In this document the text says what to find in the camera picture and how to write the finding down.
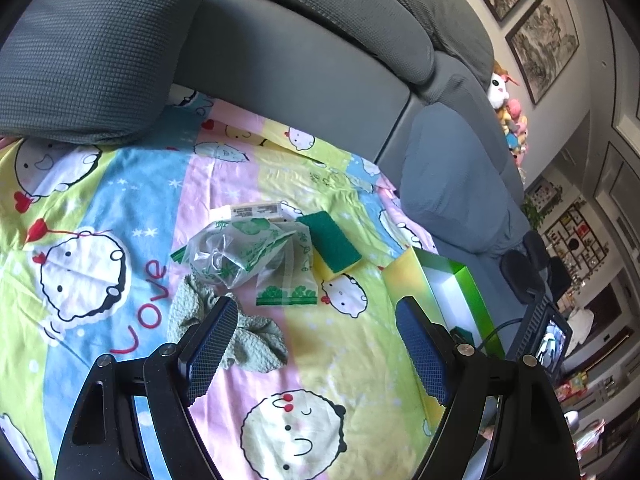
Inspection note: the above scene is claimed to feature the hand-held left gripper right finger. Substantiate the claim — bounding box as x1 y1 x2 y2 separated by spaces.
395 296 583 480

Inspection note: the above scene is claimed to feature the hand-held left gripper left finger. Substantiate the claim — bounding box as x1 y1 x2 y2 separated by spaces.
55 296 240 480

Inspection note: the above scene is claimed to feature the light green knitted cloth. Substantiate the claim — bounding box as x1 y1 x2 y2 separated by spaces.
166 275 288 373

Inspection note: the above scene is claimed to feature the green cardboard box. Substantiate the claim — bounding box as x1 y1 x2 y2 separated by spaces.
385 247 506 361

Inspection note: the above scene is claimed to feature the clear green-print plastic bag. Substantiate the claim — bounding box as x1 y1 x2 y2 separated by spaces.
256 230 318 307
182 217 313 291

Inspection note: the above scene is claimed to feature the green and yellow sponge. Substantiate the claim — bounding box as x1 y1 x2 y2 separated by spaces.
296 211 362 278

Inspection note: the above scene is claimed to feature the black office chair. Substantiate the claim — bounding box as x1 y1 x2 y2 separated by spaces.
501 232 571 306

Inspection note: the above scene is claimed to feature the dark display shelf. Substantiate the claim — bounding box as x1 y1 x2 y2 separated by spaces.
542 200 612 272

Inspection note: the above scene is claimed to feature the green potted plant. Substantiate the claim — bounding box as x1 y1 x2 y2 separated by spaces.
520 195 551 235

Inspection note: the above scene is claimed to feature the cream soap box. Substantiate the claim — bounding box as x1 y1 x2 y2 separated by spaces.
210 201 301 223

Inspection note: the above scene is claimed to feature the cartoon printed blanket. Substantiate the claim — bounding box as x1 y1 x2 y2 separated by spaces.
0 85 501 480

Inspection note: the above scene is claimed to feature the pile of colourful plush toys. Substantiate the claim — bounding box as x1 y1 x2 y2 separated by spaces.
495 100 531 167

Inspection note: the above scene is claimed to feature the white plush toy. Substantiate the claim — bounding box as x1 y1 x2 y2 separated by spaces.
487 62 521 111

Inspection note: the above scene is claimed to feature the large framed landscape painting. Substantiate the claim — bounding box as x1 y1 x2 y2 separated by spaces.
505 0 581 106

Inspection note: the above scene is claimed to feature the grey sofa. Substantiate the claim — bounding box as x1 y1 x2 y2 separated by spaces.
170 0 556 306

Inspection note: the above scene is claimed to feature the grey throw cushion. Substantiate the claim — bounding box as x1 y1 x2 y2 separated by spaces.
0 0 206 147

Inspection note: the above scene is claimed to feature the black cable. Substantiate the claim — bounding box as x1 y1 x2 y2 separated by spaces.
474 316 527 352

